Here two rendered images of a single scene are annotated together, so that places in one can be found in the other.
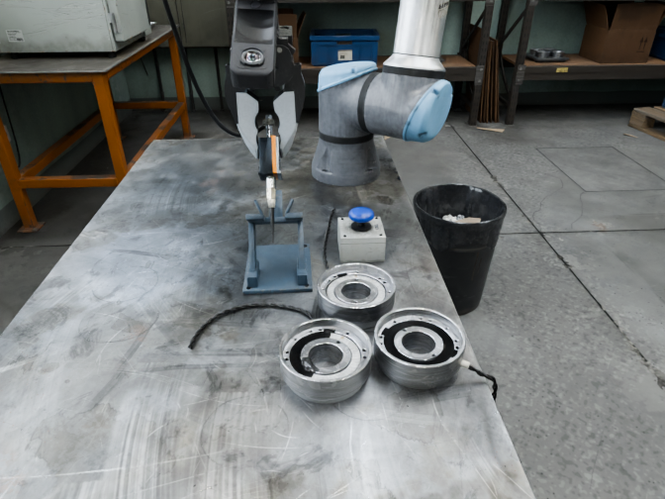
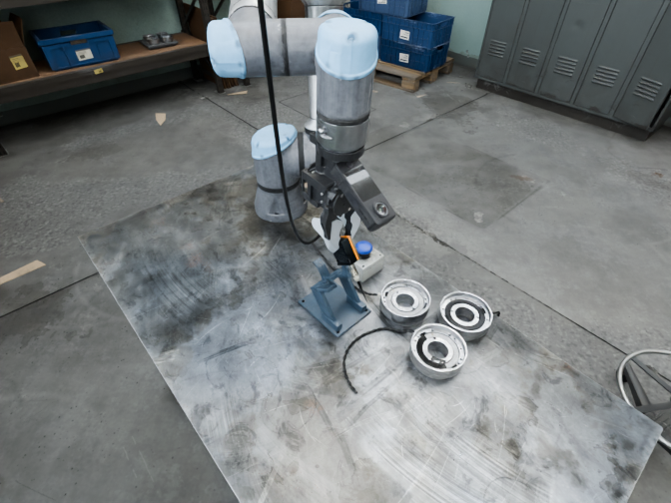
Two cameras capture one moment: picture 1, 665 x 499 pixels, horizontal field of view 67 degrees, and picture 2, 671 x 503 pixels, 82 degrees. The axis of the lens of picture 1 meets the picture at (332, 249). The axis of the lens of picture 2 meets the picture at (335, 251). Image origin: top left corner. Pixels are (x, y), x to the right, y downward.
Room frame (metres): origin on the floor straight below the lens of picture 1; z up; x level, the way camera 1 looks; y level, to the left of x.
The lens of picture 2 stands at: (0.22, 0.42, 1.47)
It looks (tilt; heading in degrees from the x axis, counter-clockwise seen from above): 43 degrees down; 321
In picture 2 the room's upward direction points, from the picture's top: straight up
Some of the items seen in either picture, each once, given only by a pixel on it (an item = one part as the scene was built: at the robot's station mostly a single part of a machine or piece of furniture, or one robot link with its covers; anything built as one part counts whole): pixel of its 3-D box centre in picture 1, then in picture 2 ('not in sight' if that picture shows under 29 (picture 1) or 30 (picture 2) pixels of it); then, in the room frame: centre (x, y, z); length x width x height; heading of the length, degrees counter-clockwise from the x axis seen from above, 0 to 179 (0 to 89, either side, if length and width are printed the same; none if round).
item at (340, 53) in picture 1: (343, 47); (76, 45); (4.16, -0.09, 0.56); 0.52 x 0.38 x 0.22; 90
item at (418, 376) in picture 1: (418, 348); (463, 316); (0.44, -0.10, 0.82); 0.10 x 0.10 x 0.04
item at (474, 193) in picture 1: (451, 250); not in sight; (1.65, -0.47, 0.21); 0.34 x 0.34 x 0.43
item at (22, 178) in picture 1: (110, 112); not in sight; (2.96, 1.32, 0.39); 1.50 x 0.62 x 0.78; 3
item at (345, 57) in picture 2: not in sight; (344, 71); (0.63, 0.08, 1.30); 0.09 x 0.08 x 0.11; 146
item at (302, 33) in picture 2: not in sight; (326, 47); (0.72, 0.04, 1.30); 0.11 x 0.11 x 0.08; 56
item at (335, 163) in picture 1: (345, 150); (280, 192); (1.03, -0.03, 0.85); 0.15 x 0.15 x 0.10
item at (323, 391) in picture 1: (326, 360); (436, 352); (0.42, 0.01, 0.82); 0.10 x 0.10 x 0.04
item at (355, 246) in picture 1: (360, 236); (361, 259); (0.70, -0.05, 0.82); 0.08 x 0.07 x 0.05; 3
